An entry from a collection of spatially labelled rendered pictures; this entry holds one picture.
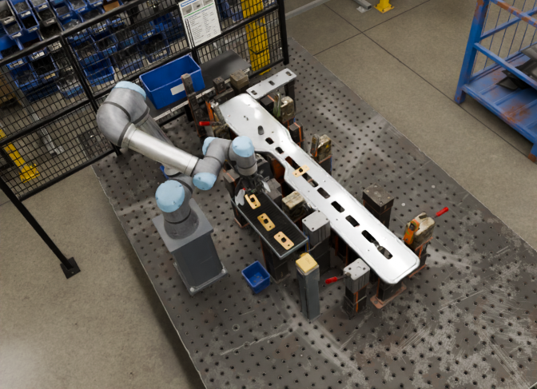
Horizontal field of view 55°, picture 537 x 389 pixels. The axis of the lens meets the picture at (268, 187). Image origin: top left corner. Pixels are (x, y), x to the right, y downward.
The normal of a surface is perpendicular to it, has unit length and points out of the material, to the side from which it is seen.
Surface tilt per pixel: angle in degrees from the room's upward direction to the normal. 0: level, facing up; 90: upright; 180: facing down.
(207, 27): 90
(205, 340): 0
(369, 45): 0
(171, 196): 8
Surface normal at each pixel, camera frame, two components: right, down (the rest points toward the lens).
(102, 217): -0.11, -0.62
